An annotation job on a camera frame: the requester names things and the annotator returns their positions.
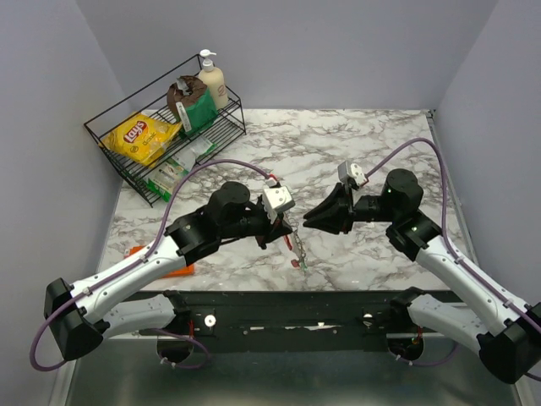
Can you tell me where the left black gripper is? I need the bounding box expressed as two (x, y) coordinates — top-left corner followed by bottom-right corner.
(220, 201), (293, 250)

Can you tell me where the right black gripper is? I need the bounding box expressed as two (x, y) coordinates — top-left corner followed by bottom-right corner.
(303, 181), (398, 235)

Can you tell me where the steel key organizer red handle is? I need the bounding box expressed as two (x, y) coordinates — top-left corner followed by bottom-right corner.
(283, 214), (306, 264)

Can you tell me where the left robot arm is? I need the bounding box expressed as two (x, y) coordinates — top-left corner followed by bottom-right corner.
(44, 182), (295, 361)

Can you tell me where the orange box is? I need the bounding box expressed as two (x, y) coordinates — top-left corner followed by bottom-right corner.
(123, 245), (195, 279)

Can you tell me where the white green flat packet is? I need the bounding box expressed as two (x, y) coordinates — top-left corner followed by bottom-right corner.
(171, 136), (216, 172)

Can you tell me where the green white snack packet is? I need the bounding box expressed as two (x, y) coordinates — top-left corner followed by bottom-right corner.
(145, 157), (193, 202)

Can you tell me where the brown and green bag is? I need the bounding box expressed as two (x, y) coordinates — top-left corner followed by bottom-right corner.
(167, 75), (218, 136)

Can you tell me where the yellow Lays chips bag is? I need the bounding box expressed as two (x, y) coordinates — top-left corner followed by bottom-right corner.
(102, 113), (181, 167)

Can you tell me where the cream lotion pump bottle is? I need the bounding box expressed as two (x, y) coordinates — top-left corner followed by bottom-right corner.
(198, 49), (228, 110)

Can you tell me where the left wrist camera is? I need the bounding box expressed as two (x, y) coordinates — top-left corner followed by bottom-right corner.
(261, 186), (295, 223)

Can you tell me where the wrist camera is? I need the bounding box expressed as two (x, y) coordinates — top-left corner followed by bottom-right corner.
(337, 161), (368, 190)
(261, 186), (295, 223)

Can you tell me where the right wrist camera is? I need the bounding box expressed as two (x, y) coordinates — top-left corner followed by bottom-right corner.
(337, 161), (368, 190)

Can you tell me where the black wire rack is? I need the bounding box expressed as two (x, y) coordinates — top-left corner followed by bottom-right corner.
(84, 55), (246, 205)

